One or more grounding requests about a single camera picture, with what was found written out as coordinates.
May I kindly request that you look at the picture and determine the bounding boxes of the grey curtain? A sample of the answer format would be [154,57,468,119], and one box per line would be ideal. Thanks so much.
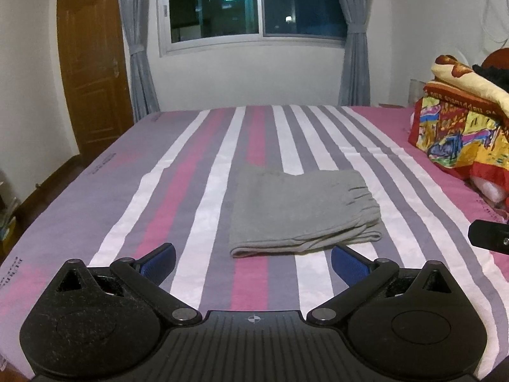
[329,0,378,107]
[115,0,162,123]

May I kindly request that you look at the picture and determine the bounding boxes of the striped pink grey bed sheet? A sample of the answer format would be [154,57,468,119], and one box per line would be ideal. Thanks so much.
[0,104,509,382]

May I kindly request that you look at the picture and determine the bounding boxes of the grey pants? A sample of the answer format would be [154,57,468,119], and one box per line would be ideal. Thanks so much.
[228,165,383,258]

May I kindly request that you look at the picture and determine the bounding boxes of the sliding glass window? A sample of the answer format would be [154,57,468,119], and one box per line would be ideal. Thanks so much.
[157,0,351,57]

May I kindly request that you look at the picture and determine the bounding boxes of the white pillow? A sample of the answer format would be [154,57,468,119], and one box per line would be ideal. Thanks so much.
[469,174,509,209]

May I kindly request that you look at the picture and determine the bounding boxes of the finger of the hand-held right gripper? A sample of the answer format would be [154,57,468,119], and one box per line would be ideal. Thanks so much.
[468,219,509,254]

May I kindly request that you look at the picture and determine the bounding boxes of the black cloth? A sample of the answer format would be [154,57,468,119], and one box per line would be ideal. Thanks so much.
[472,63,509,94]

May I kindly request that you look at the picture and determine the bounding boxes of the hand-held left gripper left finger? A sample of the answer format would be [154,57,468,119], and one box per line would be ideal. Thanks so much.
[53,243,203,326]

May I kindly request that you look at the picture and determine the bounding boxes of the red headboard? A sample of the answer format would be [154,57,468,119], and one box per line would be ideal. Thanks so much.
[482,47,509,73]

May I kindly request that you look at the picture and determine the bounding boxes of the cardboard box with clutter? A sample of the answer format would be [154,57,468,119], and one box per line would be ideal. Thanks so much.
[0,181,24,259]

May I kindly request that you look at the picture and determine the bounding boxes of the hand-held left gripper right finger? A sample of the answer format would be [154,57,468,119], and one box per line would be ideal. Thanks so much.
[305,244,455,326]

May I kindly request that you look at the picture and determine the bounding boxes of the colourful printed blanket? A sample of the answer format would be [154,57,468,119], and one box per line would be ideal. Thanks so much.
[408,53,509,200]

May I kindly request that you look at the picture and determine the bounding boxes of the brown wooden door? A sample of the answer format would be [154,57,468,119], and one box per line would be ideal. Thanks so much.
[56,0,135,159]

